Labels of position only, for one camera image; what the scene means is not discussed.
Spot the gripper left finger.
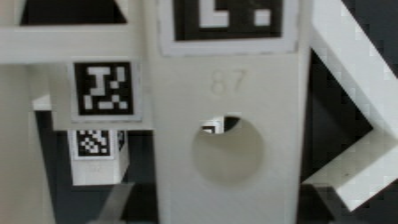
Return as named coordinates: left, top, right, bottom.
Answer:
left=85, top=182, right=156, bottom=224

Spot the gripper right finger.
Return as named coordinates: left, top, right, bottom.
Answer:
left=300, top=184, right=368, bottom=224

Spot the white chair back frame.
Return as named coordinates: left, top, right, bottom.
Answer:
left=0, top=0, right=398, bottom=224

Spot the white chair leg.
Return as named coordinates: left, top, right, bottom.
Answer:
left=67, top=129, right=129, bottom=186

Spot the white chair seat part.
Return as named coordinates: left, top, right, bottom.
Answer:
left=26, top=60, right=153, bottom=131

